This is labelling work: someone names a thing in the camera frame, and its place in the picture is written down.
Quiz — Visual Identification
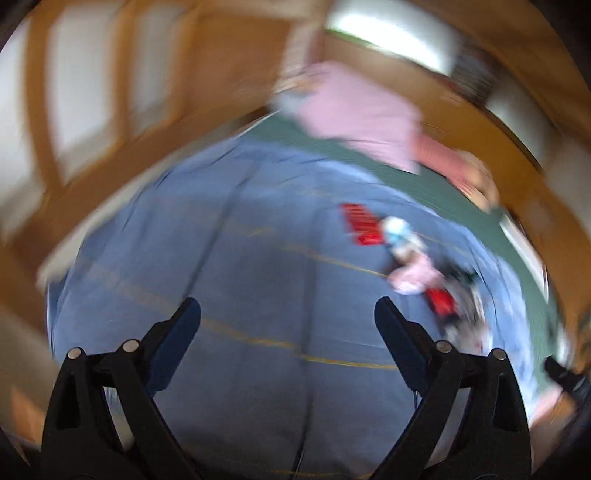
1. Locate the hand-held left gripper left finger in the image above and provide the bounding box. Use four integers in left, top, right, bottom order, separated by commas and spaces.
41, 298, 201, 480

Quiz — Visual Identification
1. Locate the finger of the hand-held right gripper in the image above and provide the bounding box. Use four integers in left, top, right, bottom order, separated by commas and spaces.
545, 357, 583, 393

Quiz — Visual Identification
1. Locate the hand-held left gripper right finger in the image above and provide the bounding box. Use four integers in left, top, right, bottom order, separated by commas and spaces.
374, 298, 532, 480

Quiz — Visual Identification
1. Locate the small red packet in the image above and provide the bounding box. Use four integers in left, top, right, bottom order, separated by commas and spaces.
425, 288, 457, 318

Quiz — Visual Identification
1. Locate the pink plastic bag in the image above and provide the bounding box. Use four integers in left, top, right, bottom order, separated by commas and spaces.
387, 256, 444, 296

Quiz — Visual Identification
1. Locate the white red plastic bag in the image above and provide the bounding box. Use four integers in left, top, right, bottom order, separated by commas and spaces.
443, 314, 490, 352

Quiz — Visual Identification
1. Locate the small black object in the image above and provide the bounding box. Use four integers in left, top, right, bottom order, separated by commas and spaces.
445, 268, 476, 288

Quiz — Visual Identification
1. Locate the blue face mask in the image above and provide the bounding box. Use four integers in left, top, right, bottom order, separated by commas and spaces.
381, 217, 411, 245

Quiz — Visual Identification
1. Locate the blue striped cloth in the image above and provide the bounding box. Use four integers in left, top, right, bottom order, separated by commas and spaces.
46, 138, 550, 480

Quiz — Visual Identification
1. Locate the pink pillow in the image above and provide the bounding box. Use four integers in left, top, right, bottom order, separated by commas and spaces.
272, 62, 423, 174

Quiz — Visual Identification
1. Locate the wooden bunk bed frame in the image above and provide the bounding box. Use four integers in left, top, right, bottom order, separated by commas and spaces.
0, 0, 591, 480

